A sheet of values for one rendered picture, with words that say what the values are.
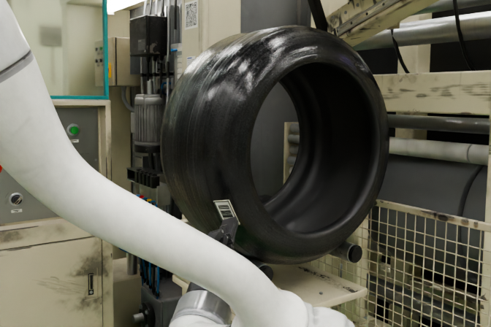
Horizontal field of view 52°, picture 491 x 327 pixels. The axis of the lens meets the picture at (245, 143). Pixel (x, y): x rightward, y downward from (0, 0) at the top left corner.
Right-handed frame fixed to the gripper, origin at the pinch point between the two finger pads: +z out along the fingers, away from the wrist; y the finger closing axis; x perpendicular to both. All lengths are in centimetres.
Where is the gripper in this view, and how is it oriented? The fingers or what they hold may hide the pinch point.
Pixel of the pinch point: (227, 231)
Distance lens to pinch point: 100.6
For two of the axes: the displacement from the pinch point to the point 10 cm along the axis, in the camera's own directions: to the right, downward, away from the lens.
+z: 1.5, -4.5, 8.8
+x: 9.0, -3.0, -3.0
